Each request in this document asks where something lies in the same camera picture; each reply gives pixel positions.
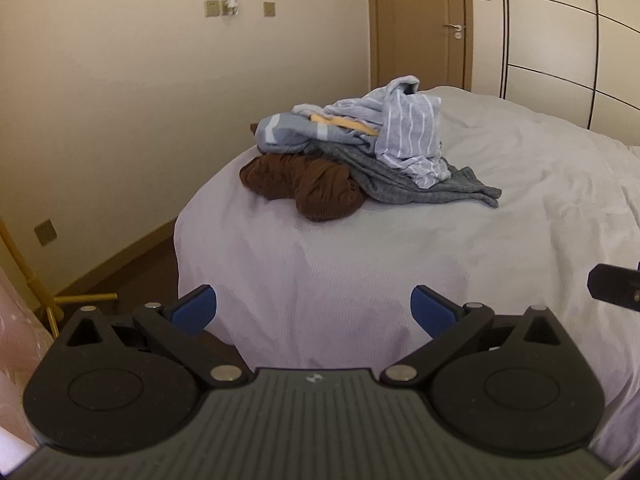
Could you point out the white wall fixture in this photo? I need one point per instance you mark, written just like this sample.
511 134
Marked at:
230 6

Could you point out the yellow metal rack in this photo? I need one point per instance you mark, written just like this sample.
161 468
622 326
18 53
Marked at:
50 310

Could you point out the grey striped shirt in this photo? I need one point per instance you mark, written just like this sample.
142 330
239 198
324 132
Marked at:
405 130

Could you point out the brown wooden door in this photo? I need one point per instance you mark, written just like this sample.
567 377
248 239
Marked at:
425 25

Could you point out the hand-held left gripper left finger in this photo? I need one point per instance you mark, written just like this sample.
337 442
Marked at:
192 307

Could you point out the cream wardrobe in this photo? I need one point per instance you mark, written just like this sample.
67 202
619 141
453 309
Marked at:
550 35

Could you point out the wall outlet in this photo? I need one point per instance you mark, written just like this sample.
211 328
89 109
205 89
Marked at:
45 232

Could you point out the brown garment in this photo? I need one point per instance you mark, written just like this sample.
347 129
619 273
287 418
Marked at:
310 185

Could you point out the pink cloth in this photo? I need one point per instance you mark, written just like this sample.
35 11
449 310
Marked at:
20 360

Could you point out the dark grey knit garment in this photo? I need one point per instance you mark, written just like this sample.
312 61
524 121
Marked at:
380 175

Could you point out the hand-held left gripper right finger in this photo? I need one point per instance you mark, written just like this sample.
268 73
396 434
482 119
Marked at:
430 310

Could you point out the white bed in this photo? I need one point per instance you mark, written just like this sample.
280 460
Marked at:
450 260

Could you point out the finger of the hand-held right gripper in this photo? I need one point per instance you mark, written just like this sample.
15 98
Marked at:
612 285

